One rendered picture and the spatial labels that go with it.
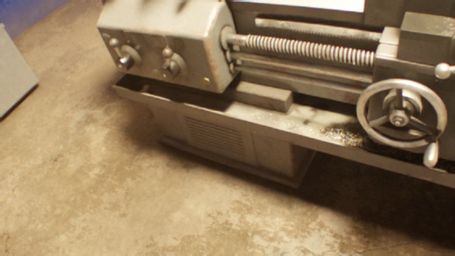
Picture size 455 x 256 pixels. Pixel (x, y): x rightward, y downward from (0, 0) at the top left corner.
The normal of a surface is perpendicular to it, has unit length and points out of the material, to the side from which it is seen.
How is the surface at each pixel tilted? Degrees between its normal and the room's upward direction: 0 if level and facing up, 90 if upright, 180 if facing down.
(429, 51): 90
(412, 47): 90
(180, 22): 32
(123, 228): 0
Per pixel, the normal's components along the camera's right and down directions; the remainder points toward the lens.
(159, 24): -0.43, -0.22
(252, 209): -0.19, -0.69
